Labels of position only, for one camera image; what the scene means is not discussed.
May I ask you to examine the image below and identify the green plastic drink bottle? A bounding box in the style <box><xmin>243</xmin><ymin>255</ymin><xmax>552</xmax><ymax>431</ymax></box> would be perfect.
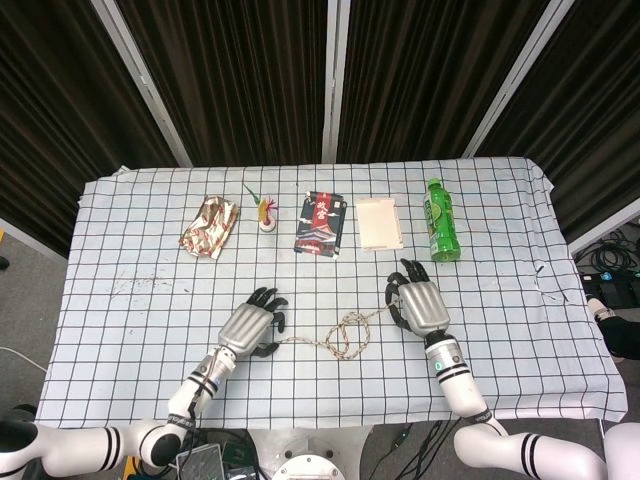
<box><xmin>422</xmin><ymin>177</ymin><xmax>462</xmax><ymax>263</ymax></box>

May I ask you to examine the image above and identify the dark blue printed carton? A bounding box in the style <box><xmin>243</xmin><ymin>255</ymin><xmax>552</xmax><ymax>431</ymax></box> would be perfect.
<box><xmin>293</xmin><ymin>189</ymin><xmax>350</xmax><ymax>262</ymax></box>

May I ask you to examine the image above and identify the black floor cable bundle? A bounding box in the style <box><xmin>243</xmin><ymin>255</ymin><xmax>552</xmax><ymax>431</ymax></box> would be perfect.
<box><xmin>574</xmin><ymin>224</ymin><xmax>640</xmax><ymax>274</ymax></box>

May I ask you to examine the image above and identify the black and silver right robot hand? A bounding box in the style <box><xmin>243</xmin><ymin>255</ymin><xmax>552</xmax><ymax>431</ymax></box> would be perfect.
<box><xmin>383</xmin><ymin>258</ymin><xmax>451</xmax><ymax>337</ymax></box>

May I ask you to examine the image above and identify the white black-checked tablecloth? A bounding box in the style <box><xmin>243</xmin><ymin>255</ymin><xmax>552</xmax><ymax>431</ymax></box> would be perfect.
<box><xmin>37</xmin><ymin>157</ymin><xmax>629</xmax><ymax>431</ymax></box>

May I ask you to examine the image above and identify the beige braided rope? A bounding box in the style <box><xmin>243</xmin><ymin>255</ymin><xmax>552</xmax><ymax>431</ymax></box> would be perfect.
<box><xmin>269</xmin><ymin>299</ymin><xmax>404</xmax><ymax>361</ymax></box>

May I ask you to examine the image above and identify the person's leg with shoe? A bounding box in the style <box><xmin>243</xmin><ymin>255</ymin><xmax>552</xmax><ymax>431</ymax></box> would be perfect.
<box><xmin>587</xmin><ymin>297</ymin><xmax>640</xmax><ymax>362</ymax></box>

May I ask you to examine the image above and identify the black power strip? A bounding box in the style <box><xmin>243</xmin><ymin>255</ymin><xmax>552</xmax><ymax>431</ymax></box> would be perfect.
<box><xmin>579</xmin><ymin>268</ymin><xmax>640</xmax><ymax>287</ymax></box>

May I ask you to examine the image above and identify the black screen device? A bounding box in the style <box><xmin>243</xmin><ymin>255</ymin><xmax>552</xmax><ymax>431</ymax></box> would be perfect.
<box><xmin>174</xmin><ymin>443</ymin><xmax>226</xmax><ymax>480</ymax></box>

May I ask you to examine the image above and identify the white floor cable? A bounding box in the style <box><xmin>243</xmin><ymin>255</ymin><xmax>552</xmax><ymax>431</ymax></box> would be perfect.
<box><xmin>0</xmin><ymin>344</ymin><xmax>50</xmax><ymax>374</ymax></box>

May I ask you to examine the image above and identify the black pleated curtain panel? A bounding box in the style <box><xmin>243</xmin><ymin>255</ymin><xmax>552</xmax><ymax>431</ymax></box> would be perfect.
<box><xmin>114</xmin><ymin>0</ymin><xmax>331</xmax><ymax>166</ymax></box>
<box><xmin>474</xmin><ymin>0</ymin><xmax>640</xmax><ymax>246</ymax></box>
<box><xmin>0</xmin><ymin>0</ymin><xmax>184</xmax><ymax>256</ymax></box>
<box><xmin>337</xmin><ymin>0</ymin><xmax>561</xmax><ymax>162</ymax></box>

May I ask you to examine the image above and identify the white shallow cardboard tray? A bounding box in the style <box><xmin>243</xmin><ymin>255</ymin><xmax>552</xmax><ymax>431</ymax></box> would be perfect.
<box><xmin>355</xmin><ymin>196</ymin><xmax>405</xmax><ymax>251</ymax></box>

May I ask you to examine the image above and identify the black cable bundle under robot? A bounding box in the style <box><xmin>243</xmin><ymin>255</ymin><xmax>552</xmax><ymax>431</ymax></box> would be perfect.
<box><xmin>367</xmin><ymin>419</ymin><xmax>464</xmax><ymax>480</ymax></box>

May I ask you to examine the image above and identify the colourful feather shuttlecock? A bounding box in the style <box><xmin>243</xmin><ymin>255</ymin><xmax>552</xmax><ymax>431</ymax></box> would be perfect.
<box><xmin>243</xmin><ymin>183</ymin><xmax>279</xmax><ymax>234</ymax></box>

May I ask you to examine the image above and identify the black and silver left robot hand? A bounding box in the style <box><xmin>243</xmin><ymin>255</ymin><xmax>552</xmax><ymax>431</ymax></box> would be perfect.
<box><xmin>217</xmin><ymin>286</ymin><xmax>290</xmax><ymax>360</ymax></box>

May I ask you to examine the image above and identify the white metal partition post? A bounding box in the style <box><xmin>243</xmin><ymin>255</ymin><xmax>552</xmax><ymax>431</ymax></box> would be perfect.
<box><xmin>92</xmin><ymin>0</ymin><xmax>194</xmax><ymax>167</ymax></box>
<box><xmin>322</xmin><ymin>0</ymin><xmax>351</xmax><ymax>164</ymax></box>
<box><xmin>459</xmin><ymin>0</ymin><xmax>576</xmax><ymax>159</ymax></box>

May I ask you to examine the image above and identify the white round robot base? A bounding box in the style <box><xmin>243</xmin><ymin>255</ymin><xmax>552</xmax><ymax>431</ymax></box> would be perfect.
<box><xmin>272</xmin><ymin>429</ymin><xmax>369</xmax><ymax>480</ymax></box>

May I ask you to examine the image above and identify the gold foil snack bag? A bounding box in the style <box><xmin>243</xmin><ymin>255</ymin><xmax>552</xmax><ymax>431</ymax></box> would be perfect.
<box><xmin>178</xmin><ymin>195</ymin><xmax>241</xmax><ymax>261</ymax></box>

